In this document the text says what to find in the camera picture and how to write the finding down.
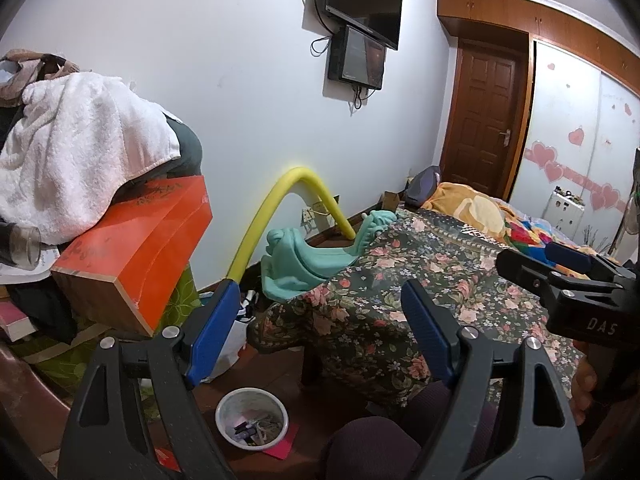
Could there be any person's maroon trouser leg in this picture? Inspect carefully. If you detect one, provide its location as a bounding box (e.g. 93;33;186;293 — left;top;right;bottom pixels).
319;415;426;480
407;380;501;466

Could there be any dark floral table cloth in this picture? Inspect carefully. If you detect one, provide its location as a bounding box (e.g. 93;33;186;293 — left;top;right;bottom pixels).
247;207;586;408

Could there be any glass jar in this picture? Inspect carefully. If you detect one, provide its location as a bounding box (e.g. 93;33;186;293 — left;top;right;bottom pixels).
0;222;43;268

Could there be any brown wooden door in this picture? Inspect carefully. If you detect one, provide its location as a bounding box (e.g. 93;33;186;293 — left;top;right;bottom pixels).
440;37;531;201

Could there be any white plastic bag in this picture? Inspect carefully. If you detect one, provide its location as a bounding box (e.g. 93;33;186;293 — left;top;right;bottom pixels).
202;305;251;383

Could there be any white round bin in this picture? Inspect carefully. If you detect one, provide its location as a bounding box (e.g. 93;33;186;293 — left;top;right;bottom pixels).
215;387;290;448

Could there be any dark bag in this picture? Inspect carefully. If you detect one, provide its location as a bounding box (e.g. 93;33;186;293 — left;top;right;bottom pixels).
404;165;442;209

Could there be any person's right hand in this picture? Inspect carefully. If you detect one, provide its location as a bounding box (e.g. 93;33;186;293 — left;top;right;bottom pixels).
571;341;600;427

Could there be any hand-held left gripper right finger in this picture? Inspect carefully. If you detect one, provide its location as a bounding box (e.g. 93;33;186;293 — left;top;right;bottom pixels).
400;279;587;480

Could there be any black wall television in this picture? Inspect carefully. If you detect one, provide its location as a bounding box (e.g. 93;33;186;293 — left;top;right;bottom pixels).
324;0;404;52

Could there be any white wardrobe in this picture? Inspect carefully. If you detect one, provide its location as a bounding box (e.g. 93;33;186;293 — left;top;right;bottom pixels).
507;40;640;261

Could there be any wooden table leg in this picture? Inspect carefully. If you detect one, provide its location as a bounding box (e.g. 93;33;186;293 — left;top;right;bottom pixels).
300;342;326;386

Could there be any red paper sheet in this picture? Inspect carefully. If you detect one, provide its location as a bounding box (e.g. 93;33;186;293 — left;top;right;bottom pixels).
261;422;300;461

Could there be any dark green cloth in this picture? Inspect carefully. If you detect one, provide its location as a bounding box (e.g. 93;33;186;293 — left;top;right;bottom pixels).
117;112;203;196

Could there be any orange blanket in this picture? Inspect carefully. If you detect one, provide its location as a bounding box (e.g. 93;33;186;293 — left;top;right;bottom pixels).
422;181;511;251

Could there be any small white cabinet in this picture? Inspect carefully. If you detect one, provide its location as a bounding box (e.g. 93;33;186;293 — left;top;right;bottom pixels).
545;190;587;248

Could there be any colourful printed blanket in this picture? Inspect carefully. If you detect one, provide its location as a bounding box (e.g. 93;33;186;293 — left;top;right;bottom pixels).
495;202;601;281

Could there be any black cloth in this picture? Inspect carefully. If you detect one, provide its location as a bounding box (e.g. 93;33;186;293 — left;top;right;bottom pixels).
10;280;78;346

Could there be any green patterned bag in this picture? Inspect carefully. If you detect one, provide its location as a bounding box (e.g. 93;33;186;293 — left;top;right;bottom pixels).
20;262;203;396

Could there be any white towel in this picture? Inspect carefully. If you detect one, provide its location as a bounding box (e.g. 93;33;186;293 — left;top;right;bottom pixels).
0;72;183;243

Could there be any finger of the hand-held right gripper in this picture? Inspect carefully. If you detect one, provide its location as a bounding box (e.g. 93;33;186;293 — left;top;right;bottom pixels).
544;241;640;286
496;248;623;311

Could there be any wall power outlet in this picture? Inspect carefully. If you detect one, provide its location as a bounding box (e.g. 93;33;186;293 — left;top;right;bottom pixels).
300;202;331;233

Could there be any brown cloth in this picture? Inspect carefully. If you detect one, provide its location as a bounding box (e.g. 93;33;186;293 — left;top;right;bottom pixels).
0;49;81;106

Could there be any yellow foam tube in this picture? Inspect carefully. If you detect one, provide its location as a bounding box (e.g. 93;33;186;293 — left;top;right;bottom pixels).
227;166;358;281

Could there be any group of pink heart stickers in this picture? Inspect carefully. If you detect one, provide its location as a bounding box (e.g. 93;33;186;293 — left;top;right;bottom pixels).
522;62;640;213

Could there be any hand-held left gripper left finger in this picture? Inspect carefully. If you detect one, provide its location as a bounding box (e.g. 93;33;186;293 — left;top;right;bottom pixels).
57;279;243;480

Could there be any orange box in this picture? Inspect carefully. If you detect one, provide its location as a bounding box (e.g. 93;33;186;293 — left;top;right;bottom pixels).
50;175;213;338

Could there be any black television cable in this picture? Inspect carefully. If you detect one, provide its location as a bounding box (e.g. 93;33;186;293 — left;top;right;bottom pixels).
301;0;333;57

